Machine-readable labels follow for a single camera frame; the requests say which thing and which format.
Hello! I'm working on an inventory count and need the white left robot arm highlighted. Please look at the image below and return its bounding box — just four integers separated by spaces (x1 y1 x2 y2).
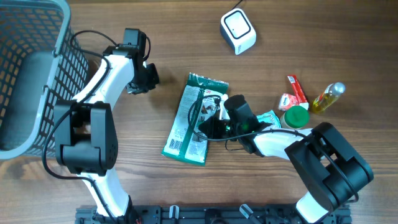
49 28 160 223

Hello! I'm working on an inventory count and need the green 3M glove package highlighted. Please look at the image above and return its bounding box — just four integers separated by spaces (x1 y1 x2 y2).
162 73 229 166

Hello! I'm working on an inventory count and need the white barcode scanner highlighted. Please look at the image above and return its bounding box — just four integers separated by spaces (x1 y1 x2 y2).
220 8 257 55

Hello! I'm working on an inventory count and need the red tissue packet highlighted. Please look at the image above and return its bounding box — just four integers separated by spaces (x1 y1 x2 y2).
278 93 299 111

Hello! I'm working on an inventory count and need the grey plastic mesh basket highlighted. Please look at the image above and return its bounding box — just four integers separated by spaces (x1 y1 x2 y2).
1 0 90 160

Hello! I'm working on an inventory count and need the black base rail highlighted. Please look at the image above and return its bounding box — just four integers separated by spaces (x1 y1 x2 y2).
75 204 353 224

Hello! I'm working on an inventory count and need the red-lidded white cup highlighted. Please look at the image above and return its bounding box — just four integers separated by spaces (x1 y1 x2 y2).
280 106 310 129

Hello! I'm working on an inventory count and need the light teal wipes packet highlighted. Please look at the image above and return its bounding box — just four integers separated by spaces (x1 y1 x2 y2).
257 110 282 128

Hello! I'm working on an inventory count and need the yellow liquid Vim bottle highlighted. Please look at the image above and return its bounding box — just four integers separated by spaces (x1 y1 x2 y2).
311 82 346 113

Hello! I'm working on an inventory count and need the red stick sachet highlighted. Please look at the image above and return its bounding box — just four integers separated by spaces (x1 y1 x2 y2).
287 75 309 110

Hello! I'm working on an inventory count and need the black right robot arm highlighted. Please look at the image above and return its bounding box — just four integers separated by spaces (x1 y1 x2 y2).
188 95 374 223

